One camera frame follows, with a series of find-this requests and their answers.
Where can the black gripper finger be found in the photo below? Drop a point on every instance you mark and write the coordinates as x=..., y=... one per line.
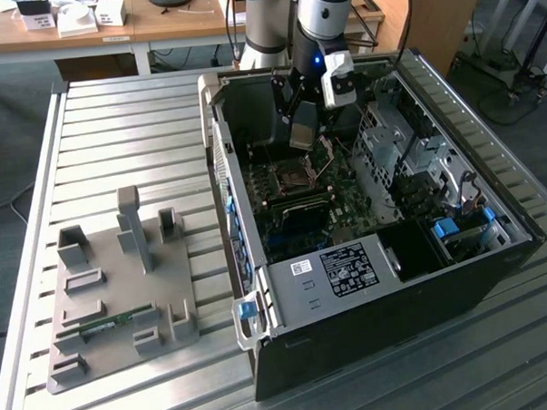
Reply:
x=281, y=95

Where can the silver CPU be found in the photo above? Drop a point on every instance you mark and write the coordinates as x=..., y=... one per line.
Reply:
x=304, y=128

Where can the metal locking lever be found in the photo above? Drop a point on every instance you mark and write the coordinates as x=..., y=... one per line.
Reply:
x=270, y=154

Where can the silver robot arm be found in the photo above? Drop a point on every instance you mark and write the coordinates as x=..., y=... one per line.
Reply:
x=324, y=12

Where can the black RAM slot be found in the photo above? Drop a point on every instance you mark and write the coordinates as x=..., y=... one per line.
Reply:
x=300, y=198

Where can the blue expansion slot latch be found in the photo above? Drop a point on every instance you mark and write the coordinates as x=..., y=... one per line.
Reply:
x=230, y=203
x=239, y=237

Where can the metal drive cage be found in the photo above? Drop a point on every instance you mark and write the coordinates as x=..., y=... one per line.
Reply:
x=384, y=150

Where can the wooden desk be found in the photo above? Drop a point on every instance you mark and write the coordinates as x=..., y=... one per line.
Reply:
x=179, y=23
x=3, y=37

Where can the green motherboard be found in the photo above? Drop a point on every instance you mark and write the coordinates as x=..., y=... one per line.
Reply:
x=359, y=196

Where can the wooden cabinet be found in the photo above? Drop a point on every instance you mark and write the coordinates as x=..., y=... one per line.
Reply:
x=438, y=21

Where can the black equipment stand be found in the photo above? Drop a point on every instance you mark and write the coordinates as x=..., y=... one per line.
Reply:
x=490, y=64

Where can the white labelled box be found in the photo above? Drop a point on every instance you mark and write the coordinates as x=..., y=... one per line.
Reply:
x=38, y=21
x=111, y=13

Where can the black plastic shroud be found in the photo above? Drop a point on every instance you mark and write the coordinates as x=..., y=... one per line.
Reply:
x=407, y=249

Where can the grey power supply unit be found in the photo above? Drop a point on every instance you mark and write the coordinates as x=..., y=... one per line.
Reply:
x=300, y=299

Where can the blue disk carrier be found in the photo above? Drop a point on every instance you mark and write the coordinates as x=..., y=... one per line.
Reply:
x=445, y=230

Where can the blue power supply latch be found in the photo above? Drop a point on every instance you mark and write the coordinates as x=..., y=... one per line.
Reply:
x=246, y=310

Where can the white round holder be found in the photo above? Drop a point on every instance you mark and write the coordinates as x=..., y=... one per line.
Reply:
x=77, y=20

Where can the blue plastic clip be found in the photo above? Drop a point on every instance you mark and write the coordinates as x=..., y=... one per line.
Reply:
x=488, y=218

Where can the grey parts rack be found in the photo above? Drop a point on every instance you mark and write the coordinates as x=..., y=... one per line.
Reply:
x=113, y=275

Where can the black PC case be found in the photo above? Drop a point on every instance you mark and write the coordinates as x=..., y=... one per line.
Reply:
x=375, y=346

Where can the green RAM stick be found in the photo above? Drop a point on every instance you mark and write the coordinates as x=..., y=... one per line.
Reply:
x=119, y=319

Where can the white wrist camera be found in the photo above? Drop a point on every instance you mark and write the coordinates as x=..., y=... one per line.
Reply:
x=338, y=86

